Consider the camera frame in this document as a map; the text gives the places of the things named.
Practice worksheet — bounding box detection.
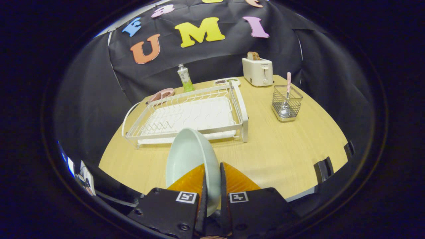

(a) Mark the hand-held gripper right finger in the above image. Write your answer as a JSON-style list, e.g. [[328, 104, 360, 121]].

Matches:
[[219, 162, 298, 237]]

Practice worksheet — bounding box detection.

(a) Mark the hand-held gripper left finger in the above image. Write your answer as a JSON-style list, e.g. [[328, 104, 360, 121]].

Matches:
[[128, 163, 209, 237]]

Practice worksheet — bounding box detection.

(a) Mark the pale green plate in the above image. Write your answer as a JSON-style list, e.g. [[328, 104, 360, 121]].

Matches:
[[166, 128, 221, 217]]

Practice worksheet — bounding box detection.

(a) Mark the white wire dish rack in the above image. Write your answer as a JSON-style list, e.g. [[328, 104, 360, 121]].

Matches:
[[122, 81, 249, 149]]

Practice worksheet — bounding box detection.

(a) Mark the metal wire basket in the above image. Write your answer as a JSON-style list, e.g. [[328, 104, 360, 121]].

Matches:
[[272, 85, 303, 122]]

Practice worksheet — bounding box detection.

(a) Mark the spoon with red checked handle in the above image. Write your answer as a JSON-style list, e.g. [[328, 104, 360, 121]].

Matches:
[[278, 72, 293, 118]]

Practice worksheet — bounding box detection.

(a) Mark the small pink plate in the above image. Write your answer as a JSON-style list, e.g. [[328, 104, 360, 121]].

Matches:
[[148, 88, 175, 103]]

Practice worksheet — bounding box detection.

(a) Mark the small white dish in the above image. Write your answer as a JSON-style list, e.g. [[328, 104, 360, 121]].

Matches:
[[213, 77, 241, 87]]

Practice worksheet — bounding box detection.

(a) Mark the black table clamp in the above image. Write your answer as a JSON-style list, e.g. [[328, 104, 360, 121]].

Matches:
[[344, 141, 355, 161], [314, 157, 333, 184]]

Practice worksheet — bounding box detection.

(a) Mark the clear bottle with green liquid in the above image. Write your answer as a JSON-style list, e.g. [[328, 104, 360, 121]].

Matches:
[[177, 64, 195, 92]]

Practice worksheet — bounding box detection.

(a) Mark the cream white toaster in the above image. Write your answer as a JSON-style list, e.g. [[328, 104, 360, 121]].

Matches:
[[242, 57, 273, 87]]

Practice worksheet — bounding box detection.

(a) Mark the black backdrop cloth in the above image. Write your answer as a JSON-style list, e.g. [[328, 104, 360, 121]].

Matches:
[[55, 0, 376, 166]]

